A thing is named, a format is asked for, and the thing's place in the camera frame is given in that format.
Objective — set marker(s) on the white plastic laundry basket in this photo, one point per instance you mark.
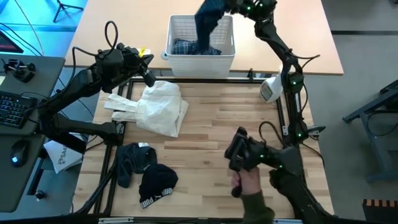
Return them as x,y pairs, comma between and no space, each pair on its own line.
199,67

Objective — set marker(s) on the silver metal bracket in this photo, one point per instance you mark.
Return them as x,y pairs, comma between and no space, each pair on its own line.
289,221
115,221

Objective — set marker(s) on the tan wooden desk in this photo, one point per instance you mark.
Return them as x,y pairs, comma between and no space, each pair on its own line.
311,37

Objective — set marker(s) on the dark blue-grey metal stand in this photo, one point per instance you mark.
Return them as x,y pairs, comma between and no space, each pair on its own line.
377,130

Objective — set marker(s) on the person's hand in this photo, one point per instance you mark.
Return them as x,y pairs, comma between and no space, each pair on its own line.
248,182

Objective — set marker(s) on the black briefs white printed waistband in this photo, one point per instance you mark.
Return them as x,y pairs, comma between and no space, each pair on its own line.
157,183

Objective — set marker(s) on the blue plaid shirt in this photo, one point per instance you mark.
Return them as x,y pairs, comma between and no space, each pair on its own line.
183,47

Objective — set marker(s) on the small black post clamp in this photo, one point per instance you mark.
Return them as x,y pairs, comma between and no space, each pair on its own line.
250,74

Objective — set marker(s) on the black computer mouse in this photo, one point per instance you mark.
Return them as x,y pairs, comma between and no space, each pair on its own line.
19,154

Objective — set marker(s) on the plain dark navy garment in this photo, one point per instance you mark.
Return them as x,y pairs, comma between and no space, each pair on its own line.
130,158

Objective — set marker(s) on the grey side desk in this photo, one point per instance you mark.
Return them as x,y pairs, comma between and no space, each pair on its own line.
46,71

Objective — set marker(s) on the black tripod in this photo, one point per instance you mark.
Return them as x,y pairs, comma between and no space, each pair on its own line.
63,7

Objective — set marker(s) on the black box with wooden stripes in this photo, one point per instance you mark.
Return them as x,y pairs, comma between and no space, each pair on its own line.
381,211

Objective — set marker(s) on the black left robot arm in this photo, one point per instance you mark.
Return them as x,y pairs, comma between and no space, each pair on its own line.
71,90

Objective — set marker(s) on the black desk clamp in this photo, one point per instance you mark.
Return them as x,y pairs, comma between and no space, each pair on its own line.
20,70

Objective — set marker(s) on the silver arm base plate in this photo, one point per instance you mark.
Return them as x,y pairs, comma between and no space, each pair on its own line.
285,130

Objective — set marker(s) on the dark tablet screen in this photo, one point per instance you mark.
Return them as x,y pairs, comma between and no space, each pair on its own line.
7,43

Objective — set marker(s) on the white spray bottle green trigger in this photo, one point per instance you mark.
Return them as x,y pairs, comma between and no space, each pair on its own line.
270,90

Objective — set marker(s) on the black round knob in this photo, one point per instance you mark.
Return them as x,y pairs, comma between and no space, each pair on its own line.
39,195

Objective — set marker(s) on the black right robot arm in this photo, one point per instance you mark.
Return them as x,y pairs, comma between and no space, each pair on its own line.
280,46

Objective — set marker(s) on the black aluminium table frame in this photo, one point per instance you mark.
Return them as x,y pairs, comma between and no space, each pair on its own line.
107,186

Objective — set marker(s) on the cream white garment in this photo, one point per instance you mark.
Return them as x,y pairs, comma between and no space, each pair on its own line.
158,109

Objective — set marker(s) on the white paper bag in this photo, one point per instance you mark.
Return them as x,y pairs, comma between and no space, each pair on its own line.
63,155

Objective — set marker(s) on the navy dotted garment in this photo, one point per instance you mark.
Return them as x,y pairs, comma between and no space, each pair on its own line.
208,21

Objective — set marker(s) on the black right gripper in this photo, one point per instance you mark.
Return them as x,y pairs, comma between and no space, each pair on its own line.
256,8

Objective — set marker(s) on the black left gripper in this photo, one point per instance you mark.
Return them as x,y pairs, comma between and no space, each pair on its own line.
132,60

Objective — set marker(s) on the black backlit keyboard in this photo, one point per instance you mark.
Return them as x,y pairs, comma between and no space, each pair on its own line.
14,109

